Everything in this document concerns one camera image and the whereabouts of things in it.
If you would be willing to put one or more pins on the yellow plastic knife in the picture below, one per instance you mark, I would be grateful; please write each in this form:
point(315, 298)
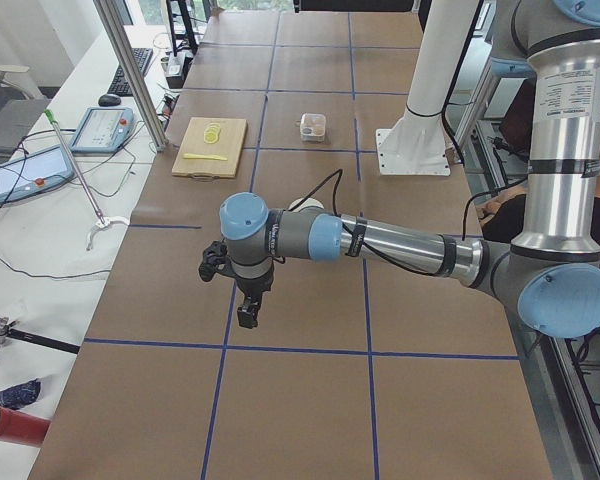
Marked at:
point(210, 157)

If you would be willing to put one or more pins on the black tripod bar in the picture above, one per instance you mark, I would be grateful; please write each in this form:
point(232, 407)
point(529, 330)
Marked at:
point(8, 331)

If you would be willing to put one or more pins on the blue teach pendant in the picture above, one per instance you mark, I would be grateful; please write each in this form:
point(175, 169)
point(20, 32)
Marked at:
point(34, 174)
point(102, 130)

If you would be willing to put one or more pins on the far blue teach pendant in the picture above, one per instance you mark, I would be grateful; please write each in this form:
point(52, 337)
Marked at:
point(102, 130)

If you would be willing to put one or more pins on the white bowl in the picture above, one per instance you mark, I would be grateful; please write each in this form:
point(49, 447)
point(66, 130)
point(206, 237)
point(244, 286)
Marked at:
point(304, 203)

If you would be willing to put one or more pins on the red cylinder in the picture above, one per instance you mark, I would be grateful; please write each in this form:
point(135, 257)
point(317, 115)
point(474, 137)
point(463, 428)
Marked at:
point(21, 428)

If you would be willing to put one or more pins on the metal reacher grabber stick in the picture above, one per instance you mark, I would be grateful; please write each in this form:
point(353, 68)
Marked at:
point(103, 222)

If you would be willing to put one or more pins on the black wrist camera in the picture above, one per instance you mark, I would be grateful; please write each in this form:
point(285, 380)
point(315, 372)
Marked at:
point(215, 261)

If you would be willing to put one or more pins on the blue patterned cloth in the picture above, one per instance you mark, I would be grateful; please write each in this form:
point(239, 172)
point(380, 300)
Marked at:
point(21, 395)

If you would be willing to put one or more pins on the bamboo cutting board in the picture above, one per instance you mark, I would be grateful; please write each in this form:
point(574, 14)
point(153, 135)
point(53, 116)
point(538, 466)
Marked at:
point(230, 144)

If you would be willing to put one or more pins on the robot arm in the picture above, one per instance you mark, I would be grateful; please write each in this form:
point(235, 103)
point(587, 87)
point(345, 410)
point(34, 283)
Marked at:
point(549, 275)

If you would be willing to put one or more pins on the black computer mouse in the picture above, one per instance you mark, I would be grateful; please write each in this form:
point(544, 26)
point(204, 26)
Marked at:
point(109, 100)

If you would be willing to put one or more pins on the white camera mast pedestal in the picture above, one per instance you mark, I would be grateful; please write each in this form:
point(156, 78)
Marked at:
point(416, 144)

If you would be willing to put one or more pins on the aluminium frame post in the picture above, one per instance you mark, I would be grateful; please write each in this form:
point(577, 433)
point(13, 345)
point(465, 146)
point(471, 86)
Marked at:
point(115, 30)

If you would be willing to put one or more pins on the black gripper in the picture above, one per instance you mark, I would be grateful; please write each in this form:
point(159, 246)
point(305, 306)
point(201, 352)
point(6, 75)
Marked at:
point(253, 287)

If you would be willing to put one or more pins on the clear plastic egg box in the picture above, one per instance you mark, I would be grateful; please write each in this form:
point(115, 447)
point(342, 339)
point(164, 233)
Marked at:
point(321, 118)

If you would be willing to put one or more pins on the near blue teach pendant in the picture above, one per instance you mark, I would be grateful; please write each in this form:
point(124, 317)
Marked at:
point(34, 174)

